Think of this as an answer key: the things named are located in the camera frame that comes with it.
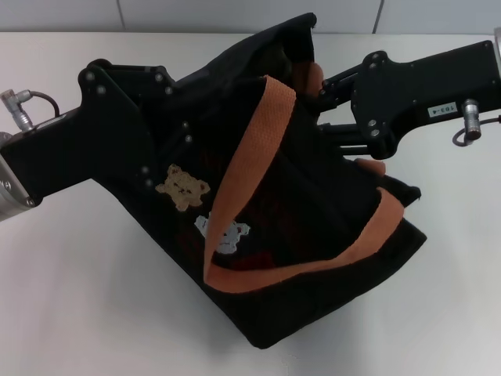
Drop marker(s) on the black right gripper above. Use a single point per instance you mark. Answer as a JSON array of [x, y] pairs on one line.
[[422, 90]]

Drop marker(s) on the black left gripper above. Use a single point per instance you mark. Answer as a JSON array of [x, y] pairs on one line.
[[94, 141]]

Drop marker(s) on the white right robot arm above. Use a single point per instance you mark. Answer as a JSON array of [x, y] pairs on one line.
[[498, 51]]

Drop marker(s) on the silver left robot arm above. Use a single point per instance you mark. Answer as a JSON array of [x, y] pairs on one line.
[[9, 196]]

